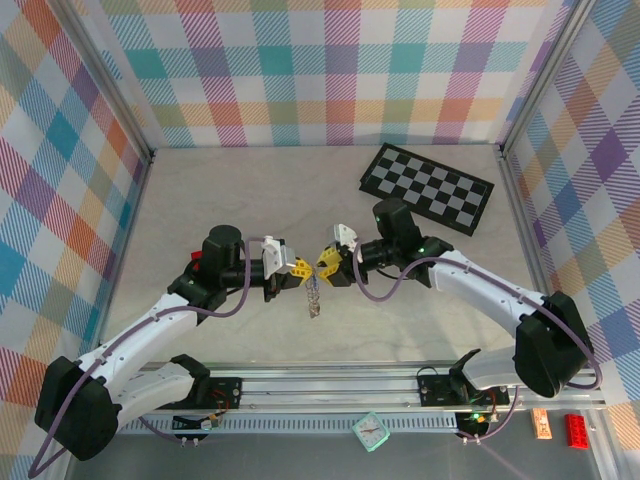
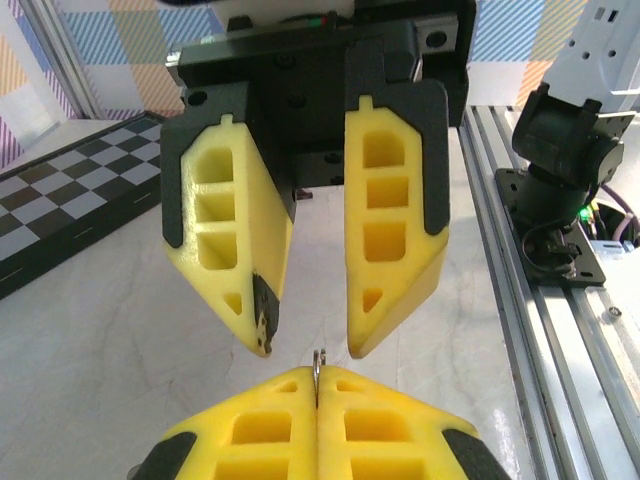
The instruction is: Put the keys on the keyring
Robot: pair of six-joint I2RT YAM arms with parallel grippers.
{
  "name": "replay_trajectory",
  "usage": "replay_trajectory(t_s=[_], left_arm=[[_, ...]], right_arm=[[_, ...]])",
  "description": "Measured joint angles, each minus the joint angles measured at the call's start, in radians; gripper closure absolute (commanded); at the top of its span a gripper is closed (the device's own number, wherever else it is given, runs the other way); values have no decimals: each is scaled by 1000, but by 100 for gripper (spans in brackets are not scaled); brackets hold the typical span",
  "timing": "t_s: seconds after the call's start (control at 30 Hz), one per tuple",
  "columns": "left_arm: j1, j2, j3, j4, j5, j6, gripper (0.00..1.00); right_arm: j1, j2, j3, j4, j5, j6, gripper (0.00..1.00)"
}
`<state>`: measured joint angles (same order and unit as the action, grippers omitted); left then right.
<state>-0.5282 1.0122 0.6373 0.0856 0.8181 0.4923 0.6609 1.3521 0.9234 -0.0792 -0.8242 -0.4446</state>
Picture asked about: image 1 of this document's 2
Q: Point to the aluminium corner post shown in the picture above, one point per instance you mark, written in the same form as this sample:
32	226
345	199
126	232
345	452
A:
544	75
109	85

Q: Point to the red studded toy brick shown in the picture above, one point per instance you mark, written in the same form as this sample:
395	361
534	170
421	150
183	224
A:
577	430

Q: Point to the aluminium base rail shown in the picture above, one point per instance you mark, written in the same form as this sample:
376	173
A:
325	392

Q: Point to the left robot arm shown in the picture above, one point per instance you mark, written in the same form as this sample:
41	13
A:
150	325

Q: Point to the black controller bracket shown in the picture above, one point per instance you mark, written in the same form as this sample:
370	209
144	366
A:
182	425
472	425

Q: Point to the aluminium side frame rail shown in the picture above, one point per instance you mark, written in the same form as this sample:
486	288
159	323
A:
532	250
125	250

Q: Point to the orange tag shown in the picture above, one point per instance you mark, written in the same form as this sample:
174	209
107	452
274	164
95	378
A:
541	425

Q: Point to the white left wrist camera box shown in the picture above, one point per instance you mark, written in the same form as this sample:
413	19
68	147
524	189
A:
275	252

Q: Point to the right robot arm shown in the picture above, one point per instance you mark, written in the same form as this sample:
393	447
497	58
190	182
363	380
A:
480	290

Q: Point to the teal alarm clock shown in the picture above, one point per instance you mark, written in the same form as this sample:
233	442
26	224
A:
371	432

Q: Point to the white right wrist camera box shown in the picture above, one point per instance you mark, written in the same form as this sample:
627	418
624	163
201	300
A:
345	234

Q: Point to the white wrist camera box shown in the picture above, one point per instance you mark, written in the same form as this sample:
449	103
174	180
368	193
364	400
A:
345	234
275	252

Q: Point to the black grey chessboard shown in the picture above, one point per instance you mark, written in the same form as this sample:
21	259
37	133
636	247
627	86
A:
425	187

